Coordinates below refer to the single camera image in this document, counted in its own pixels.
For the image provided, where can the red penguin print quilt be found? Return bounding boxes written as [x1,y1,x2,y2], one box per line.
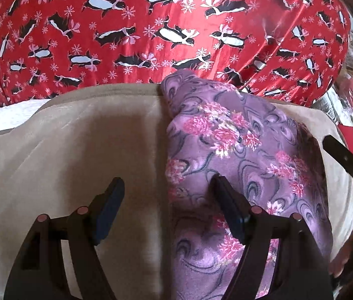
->
[0,0,351,106]

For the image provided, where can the beige fleece blanket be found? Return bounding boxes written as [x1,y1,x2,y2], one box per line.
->
[0,84,353,299]

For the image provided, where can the purple floral cloth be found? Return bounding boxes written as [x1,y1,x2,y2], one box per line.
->
[161,70,332,299]

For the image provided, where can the white paper sheet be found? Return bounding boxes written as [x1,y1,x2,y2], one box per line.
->
[0,99,50,131]

